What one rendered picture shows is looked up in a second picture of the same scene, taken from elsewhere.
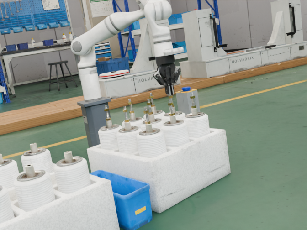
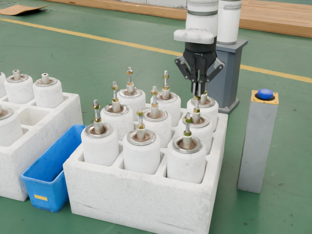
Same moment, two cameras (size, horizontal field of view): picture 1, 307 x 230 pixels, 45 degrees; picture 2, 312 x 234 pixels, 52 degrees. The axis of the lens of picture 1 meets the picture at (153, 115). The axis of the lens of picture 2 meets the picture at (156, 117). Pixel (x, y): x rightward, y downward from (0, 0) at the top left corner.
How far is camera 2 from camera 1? 1.20 m
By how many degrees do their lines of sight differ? 56
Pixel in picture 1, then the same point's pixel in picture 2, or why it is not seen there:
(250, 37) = not seen: outside the picture
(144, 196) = (44, 189)
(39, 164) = (37, 95)
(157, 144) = (87, 150)
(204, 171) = (150, 217)
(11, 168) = (13, 87)
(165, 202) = (80, 209)
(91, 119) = not seen: hidden behind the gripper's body
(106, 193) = (5, 162)
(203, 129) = (176, 170)
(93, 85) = (223, 24)
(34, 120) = (271, 24)
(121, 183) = not seen: hidden behind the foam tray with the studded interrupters
